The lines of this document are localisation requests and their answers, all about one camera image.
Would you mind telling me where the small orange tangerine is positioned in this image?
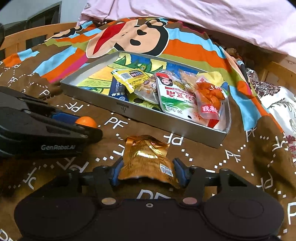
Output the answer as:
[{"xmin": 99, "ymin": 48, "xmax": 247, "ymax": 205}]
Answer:
[{"xmin": 75, "ymin": 116, "xmax": 97, "ymax": 128}]

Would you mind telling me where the golden foil snack packet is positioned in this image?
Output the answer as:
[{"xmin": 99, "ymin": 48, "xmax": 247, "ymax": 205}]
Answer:
[{"xmin": 118, "ymin": 135, "xmax": 180, "ymax": 189}]

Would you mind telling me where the dark blue snack bar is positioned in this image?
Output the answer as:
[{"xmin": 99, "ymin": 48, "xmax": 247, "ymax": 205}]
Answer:
[{"xmin": 108, "ymin": 77, "xmax": 128, "ymax": 101}]

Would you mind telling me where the yellow biscuit packet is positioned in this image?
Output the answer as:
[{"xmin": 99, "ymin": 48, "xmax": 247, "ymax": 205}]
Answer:
[{"xmin": 111, "ymin": 69, "xmax": 149, "ymax": 93}]

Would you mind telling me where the orange red meat snack packet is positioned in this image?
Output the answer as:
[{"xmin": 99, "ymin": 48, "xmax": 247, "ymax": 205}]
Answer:
[{"xmin": 194, "ymin": 75, "xmax": 229, "ymax": 130}]

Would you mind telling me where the green white red snack bag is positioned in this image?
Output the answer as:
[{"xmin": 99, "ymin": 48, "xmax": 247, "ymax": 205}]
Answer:
[{"xmin": 154, "ymin": 69, "xmax": 208, "ymax": 126}]

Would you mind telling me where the clear nut snack packet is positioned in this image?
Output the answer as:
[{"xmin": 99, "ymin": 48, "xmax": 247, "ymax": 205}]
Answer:
[{"xmin": 134, "ymin": 75, "xmax": 159, "ymax": 104}]

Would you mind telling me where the clear puffed rice packet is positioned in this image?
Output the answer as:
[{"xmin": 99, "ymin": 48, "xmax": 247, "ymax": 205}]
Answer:
[{"xmin": 178, "ymin": 69, "xmax": 198, "ymax": 92}]

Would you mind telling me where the colourful monkey cartoon blanket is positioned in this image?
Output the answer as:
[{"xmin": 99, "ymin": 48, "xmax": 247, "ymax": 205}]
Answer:
[{"xmin": 1, "ymin": 17, "xmax": 295, "ymax": 240}]

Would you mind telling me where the colourful picture tray box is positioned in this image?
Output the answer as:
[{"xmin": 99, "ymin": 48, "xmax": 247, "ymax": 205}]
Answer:
[{"xmin": 61, "ymin": 52, "xmax": 231, "ymax": 148}]

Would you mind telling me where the white floral patterned quilt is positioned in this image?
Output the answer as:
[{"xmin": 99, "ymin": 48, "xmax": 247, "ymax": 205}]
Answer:
[{"xmin": 246, "ymin": 68, "xmax": 296, "ymax": 162}]

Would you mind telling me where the pink bed sheet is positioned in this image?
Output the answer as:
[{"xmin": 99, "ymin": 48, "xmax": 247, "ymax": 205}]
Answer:
[{"xmin": 77, "ymin": 0, "xmax": 295, "ymax": 57}]

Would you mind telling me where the wooden bed frame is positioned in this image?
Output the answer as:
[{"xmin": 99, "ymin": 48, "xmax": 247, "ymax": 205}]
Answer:
[{"xmin": 1, "ymin": 22, "xmax": 295, "ymax": 93}]

